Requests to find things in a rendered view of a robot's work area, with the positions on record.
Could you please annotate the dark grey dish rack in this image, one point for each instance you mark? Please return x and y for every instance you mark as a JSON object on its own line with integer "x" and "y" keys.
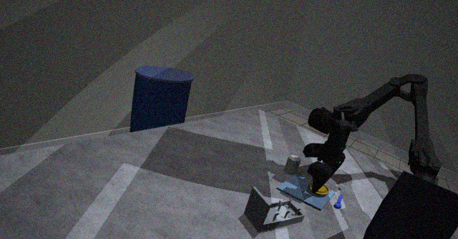
{"x": 264, "y": 215}

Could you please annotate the grey cylinder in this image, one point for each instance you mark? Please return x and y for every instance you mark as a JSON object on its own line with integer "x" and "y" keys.
{"x": 292, "y": 164}

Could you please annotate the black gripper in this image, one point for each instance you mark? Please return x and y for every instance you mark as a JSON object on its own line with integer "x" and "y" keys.
{"x": 322, "y": 171}

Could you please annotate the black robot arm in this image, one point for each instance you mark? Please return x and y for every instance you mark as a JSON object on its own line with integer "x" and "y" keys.
{"x": 422, "y": 159}

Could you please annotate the yellow plate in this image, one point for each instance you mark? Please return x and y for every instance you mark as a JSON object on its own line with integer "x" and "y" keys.
{"x": 324, "y": 190}

